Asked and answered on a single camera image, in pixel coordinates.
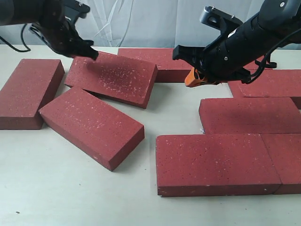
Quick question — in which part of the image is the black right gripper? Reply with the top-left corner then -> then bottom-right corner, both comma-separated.
172,35 -> 252,87

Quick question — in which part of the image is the speckled red brick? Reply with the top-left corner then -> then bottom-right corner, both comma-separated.
64,52 -> 158,109

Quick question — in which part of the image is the back left row brick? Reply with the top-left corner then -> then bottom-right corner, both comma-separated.
118,48 -> 192,83

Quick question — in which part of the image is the right middle row brick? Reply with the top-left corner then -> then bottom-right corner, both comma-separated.
228,70 -> 301,109

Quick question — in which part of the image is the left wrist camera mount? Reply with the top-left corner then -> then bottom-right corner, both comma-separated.
63,0 -> 90,25

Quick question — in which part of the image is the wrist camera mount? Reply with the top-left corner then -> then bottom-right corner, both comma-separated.
63,0 -> 90,25
199,6 -> 243,34

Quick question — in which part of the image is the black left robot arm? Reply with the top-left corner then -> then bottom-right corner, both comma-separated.
0,0 -> 98,60

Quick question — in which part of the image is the third row red brick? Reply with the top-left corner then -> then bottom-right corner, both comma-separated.
199,97 -> 301,134

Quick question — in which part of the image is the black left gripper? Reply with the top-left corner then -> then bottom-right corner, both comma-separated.
29,16 -> 98,61

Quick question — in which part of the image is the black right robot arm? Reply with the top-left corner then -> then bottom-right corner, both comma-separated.
173,0 -> 301,88

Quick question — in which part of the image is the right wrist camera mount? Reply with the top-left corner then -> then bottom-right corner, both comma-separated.
199,6 -> 243,34

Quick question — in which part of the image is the blue white backdrop curtain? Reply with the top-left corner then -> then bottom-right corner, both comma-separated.
0,0 -> 301,50

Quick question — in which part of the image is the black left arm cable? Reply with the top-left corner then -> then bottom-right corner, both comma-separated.
0,22 -> 31,52

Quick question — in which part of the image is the back right row brick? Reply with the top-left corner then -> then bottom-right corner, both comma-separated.
244,56 -> 264,71

